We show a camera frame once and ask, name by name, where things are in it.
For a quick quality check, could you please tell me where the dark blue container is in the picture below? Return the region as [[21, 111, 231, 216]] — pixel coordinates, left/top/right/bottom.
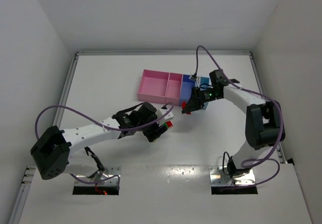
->
[[179, 74, 195, 106]]

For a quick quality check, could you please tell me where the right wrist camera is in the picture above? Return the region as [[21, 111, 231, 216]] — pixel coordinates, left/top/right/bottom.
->
[[189, 74, 201, 87]]

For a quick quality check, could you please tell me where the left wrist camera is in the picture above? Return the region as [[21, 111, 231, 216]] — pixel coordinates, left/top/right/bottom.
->
[[155, 108, 174, 126]]

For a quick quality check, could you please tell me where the pink large container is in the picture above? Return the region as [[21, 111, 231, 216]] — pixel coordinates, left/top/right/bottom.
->
[[137, 69, 170, 104]]

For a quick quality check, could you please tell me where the metal base plate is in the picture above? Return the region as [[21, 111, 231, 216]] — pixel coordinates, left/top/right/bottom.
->
[[73, 166, 121, 187], [209, 166, 256, 187]]

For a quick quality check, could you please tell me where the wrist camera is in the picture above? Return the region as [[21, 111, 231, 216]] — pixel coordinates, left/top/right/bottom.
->
[[189, 74, 201, 87], [155, 108, 174, 126]]

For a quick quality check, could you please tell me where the pink small container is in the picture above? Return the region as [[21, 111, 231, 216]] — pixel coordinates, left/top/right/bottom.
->
[[165, 72, 183, 105]]

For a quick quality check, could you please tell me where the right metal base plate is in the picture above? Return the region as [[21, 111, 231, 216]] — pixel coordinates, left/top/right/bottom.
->
[[209, 166, 256, 187]]

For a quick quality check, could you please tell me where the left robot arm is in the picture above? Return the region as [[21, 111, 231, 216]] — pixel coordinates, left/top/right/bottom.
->
[[30, 102, 174, 184]]

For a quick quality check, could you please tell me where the light blue container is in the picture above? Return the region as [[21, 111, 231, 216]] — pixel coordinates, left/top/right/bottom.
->
[[200, 77, 209, 90]]

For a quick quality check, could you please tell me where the red lego brick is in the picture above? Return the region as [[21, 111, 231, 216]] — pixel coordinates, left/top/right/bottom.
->
[[181, 101, 187, 109]]

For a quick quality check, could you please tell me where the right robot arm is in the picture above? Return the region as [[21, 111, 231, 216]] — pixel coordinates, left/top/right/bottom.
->
[[182, 69, 285, 178]]

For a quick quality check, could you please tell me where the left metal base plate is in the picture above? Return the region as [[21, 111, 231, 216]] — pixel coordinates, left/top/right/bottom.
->
[[73, 166, 121, 187]]

